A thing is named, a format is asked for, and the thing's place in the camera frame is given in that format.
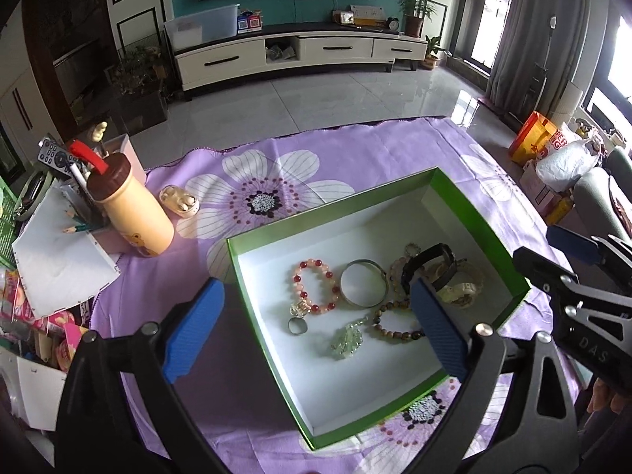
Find white storage bin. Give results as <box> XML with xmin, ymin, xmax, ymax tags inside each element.
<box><xmin>0</xmin><ymin>346</ymin><xmax>68</xmax><ymax>433</ymax></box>

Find pale beige bead bracelet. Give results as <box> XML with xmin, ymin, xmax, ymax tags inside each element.
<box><xmin>386</xmin><ymin>243</ymin><xmax>421</xmax><ymax>302</ymax></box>

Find cream bottle with brown lid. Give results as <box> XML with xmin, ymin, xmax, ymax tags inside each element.
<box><xmin>69</xmin><ymin>139</ymin><xmax>175</xmax><ymax>258</ymax></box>

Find white plastic bag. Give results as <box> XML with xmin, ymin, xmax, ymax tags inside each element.
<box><xmin>536</xmin><ymin>133</ymin><xmax>606</xmax><ymax>193</ymax></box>

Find clear plastic storage box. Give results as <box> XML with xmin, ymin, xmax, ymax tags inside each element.
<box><xmin>164</xmin><ymin>5</ymin><xmax>239</xmax><ymax>51</ymax></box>

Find small yellow-potted plant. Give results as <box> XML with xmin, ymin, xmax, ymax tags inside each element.
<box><xmin>423</xmin><ymin>36</ymin><xmax>450</xmax><ymax>71</ymax></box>

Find grey curtain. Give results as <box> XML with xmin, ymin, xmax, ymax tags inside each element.
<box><xmin>486</xmin><ymin>0</ymin><xmax>618</xmax><ymax>119</ymax></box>

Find pink box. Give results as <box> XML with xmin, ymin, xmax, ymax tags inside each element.
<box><xmin>101</xmin><ymin>133</ymin><xmax>147</xmax><ymax>184</ymax></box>

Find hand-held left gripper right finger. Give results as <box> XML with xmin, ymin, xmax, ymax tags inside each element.
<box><xmin>405</xmin><ymin>276</ymin><xmax>581</xmax><ymax>474</ymax></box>

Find brown wooden bead bracelet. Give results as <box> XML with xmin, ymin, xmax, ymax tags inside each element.
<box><xmin>371</xmin><ymin>300</ymin><xmax>426</xmax><ymax>344</ymax></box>

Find pink snack packets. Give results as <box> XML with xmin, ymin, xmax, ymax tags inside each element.
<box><xmin>0</xmin><ymin>267</ymin><xmax>90</xmax><ymax>371</ymax></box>

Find cream wrist watch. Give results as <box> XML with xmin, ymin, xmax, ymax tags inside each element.
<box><xmin>427</xmin><ymin>259</ymin><xmax>487</xmax><ymax>308</ymax></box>

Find grey remote control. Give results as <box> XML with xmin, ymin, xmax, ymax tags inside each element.
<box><xmin>38</xmin><ymin>138</ymin><xmax>85</xmax><ymax>173</ymax></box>

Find printed cardboard box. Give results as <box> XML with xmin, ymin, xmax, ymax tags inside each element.
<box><xmin>521</xmin><ymin>158</ymin><xmax>568</xmax><ymax>216</ymax></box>

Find person's right hand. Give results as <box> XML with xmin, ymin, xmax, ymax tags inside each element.
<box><xmin>587</xmin><ymin>378</ymin><xmax>632</xmax><ymax>418</ymax></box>

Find white television cabinet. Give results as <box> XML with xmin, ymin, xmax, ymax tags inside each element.
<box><xmin>175</xmin><ymin>22</ymin><xmax>429</xmax><ymax>102</ymax></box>

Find white earbud case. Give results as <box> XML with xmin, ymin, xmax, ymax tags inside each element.
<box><xmin>159</xmin><ymin>185</ymin><xmax>201</xmax><ymax>217</ymax></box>

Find black wrist band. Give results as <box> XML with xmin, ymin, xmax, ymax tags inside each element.
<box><xmin>400</xmin><ymin>243</ymin><xmax>456</xmax><ymax>297</ymax></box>

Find white paper sheet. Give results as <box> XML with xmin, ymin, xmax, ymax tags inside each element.
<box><xmin>11</xmin><ymin>185</ymin><xmax>122</xmax><ymax>319</ymax></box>

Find green crystal pendant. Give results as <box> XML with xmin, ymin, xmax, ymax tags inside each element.
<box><xmin>330</xmin><ymin>313</ymin><xmax>376</xmax><ymax>357</ymax></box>

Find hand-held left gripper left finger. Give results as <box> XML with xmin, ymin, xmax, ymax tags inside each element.
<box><xmin>54</xmin><ymin>277</ymin><xmax>225</xmax><ymax>474</ymax></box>

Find grey green sofa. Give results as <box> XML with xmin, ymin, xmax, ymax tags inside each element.
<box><xmin>573</xmin><ymin>148</ymin><xmax>632</xmax><ymax>244</ymax></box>

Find green cardboard box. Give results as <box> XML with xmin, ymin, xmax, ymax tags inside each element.
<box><xmin>226</xmin><ymin>167</ymin><xmax>531</xmax><ymax>451</ymax></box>

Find silver bangle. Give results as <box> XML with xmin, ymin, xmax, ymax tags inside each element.
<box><xmin>340</xmin><ymin>258</ymin><xmax>388</xmax><ymax>307</ymax></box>

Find red and pink bead bracelet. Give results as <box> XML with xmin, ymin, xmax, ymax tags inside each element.
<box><xmin>290</xmin><ymin>257</ymin><xmax>341</xmax><ymax>318</ymax></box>

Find white stick vacuum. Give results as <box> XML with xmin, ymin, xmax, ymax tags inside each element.
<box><xmin>523</xmin><ymin>15</ymin><xmax>560</xmax><ymax>115</ymax></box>

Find yellow bottle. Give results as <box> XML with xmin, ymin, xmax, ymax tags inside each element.
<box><xmin>545</xmin><ymin>196</ymin><xmax>576</xmax><ymax>226</ymax></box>

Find orange paper bag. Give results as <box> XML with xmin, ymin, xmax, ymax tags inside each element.
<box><xmin>510</xmin><ymin>111</ymin><xmax>559</xmax><ymax>166</ymax></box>

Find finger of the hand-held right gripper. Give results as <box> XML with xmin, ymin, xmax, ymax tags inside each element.
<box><xmin>512</xmin><ymin>246</ymin><xmax>589</xmax><ymax>303</ymax></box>
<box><xmin>545</xmin><ymin>224</ymin><xmax>632</xmax><ymax>270</ymax></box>

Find leafy plants in glass tank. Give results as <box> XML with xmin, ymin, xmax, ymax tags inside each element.
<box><xmin>106</xmin><ymin>44</ymin><xmax>169</xmax><ymax>129</ymax></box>

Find dark wooden cabinet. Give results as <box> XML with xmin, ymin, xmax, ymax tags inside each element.
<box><xmin>22</xmin><ymin>0</ymin><xmax>124</xmax><ymax>126</ymax></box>

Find purple floral cloth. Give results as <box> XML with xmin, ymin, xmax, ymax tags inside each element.
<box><xmin>91</xmin><ymin>116</ymin><xmax>583</xmax><ymax>474</ymax></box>

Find tall potted plant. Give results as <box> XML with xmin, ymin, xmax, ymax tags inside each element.
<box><xmin>399</xmin><ymin>0</ymin><xmax>438</xmax><ymax>38</ymax></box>

